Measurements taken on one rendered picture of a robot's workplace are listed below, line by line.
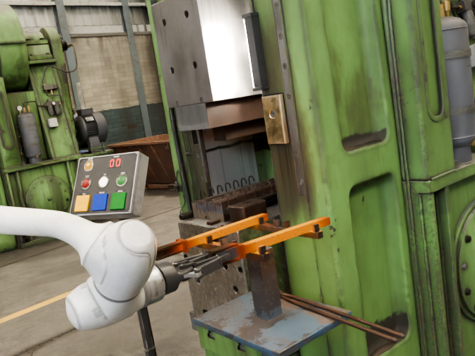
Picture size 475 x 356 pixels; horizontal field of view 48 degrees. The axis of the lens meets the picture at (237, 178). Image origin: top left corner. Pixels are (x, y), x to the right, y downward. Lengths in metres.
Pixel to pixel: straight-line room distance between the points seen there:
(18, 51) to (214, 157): 4.76
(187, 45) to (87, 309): 1.15
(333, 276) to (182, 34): 1.02
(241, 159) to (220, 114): 0.45
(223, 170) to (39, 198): 4.60
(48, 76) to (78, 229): 6.08
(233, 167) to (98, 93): 8.84
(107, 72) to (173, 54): 9.20
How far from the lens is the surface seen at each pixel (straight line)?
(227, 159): 2.34
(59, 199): 6.81
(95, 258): 1.05
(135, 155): 2.37
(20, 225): 1.17
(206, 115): 1.95
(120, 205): 2.32
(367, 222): 2.06
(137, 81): 11.62
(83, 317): 1.15
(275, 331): 1.56
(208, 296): 2.14
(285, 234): 1.48
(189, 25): 1.99
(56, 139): 6.91
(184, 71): 2.03
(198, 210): 2.12
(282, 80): 1.84
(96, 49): 11.23
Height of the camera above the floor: 1.38
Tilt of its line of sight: 9 degrees down
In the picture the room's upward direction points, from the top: 9 degrees counter-clockwise
